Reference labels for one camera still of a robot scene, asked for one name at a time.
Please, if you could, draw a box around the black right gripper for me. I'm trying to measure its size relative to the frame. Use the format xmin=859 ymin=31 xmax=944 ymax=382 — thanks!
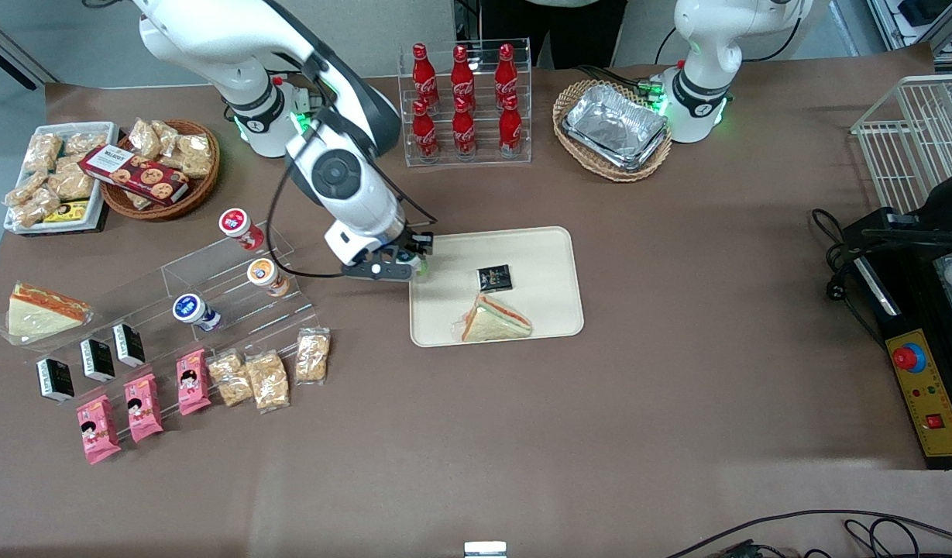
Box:
xmin=361 ymin=232 xmax=435 ymax=277

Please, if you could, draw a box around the blue-lid gum bottle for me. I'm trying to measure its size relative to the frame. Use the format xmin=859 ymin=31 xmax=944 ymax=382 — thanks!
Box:
xmin=172 ymin=294 xmax=222 ymax=333

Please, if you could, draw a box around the orange-lid gum bottle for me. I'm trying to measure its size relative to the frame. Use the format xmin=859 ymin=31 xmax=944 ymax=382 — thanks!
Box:
xmin=247 ymin=258 xmax=292 ymax=299

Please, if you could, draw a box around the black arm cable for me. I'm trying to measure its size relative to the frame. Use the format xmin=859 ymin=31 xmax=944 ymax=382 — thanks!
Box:
xmin=265 ymin=46 xmax=439 ymax=280

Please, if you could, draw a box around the black floor cable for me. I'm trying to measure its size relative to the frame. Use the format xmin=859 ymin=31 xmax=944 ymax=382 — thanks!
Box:
xmin=665 ymin=508 xmax=952 ymax=558

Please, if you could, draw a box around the black power cable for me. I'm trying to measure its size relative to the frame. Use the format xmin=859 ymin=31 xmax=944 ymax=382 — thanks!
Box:
xmin=810 ymin=208 xmax=888 ymax=348

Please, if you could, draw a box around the small black snack packet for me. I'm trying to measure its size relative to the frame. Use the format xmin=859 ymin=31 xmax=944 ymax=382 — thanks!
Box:
xmin=476 ymin=264 xmax=514 ymax=293

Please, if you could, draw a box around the black control box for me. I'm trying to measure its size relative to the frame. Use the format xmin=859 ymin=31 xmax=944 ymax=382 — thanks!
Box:
xmin=843 ymin=205 xmax=952 ymax=470

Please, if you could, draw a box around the small black carton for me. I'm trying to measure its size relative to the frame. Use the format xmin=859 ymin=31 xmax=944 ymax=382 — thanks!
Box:
xmin=80 ymin=339 xmax=117 ymax=384
xmin=36 ymin=357 xmax=76 ymax=403
xmin=112 ymin=322 xmax=147 ymax=369

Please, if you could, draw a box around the person in grey shirt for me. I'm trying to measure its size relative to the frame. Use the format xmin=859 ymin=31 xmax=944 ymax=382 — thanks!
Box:
xmin=454 ymin=0 xmax=628 ymax=70

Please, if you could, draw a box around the white wire rack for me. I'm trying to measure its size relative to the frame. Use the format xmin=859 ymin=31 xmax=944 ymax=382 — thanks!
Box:
xmin=851 ymin=74 xmax=952 ymax=215

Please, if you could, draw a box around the red-lid gum bottle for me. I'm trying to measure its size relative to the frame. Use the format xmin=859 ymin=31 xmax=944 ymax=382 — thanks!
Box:
xmin=218 ymin=208 xmax=266 ymax=253

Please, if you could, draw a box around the aluminium foil container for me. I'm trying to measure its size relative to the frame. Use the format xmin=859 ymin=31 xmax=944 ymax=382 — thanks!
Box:
xmin=562 ymin=84 xmax=671 ymax=172

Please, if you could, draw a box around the clear acrylic bottle rack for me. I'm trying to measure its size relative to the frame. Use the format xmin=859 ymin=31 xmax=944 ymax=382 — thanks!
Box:
xmin=397 ymin=38 xmax=534 ymax=168

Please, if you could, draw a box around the beige plastic tray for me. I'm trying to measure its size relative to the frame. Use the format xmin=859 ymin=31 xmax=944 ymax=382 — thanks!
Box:
xmin=408 ymin=226 xmax=585 ymax=349

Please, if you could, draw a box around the clear acrylic tiered stand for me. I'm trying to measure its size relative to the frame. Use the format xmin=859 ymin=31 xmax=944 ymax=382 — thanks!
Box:
xmin=26 ymin=219 xmax=320 ymax=412

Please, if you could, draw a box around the pink snack packet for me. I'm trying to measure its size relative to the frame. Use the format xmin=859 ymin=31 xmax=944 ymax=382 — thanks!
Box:
xmin=176 ymin=348 xmax=213 ymax=417
xmin=76 ymin=394 xmax=123 ymax=466
xmin=124 ymin=373 xmax=166 ymax=444

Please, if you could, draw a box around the red emergency stop button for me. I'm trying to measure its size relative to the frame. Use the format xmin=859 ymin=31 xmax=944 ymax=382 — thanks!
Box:
xmin=892 ymin=343 xmax=928 ymax=375

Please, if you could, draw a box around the dark brown wicker basket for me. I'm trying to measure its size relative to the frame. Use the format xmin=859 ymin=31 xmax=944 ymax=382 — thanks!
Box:
xmin=100 ymin=119 xmax=222 ymax=222

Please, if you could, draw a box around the black angled device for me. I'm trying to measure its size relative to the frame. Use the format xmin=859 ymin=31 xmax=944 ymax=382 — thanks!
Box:
xmin=861 ymin=165 xmax=952 ymax=249

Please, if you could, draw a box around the white plastic bin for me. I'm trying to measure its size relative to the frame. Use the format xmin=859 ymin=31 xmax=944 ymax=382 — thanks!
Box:
xmin=3 ymin=122 xmax=121 ymax=236

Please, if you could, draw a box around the light tan wicker basket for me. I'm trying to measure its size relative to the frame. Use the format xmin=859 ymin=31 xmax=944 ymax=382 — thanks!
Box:
xmin=552 ymin=79 xmax=674 ymax=184

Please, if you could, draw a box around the red cola bottle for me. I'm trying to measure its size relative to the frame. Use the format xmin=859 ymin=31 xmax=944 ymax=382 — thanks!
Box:
xmin=498 ymin=95 xmax=524 ymax=159
xmin=411 ymin=43 xmax=438 ymax=109
xmin=452 ymin=97 xmax=478 ymax=160
xmin=411 ymin=99 xmax=440 ymax=163
xmin=494 ymin=43 xmax=519 ymax=103
xmin=450 ymin=44 xmax=477 ymax=108

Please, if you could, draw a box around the wrapped triangle sandwich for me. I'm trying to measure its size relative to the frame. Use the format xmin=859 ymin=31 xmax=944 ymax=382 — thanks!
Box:
xmin=452 ymin=292 xmax=534 ymax=345
xmin=0 ymin=281 xmax=96 ymax=346

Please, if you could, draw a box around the yellow snack packet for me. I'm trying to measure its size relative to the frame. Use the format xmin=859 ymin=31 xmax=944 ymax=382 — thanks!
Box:
xmin=43 ymin=200 xmax=90 ymax=225

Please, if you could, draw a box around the red cookie box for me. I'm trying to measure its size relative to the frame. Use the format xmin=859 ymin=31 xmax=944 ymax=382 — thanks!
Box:
xmin=79 ymin=144 xmax=191 ymax=206

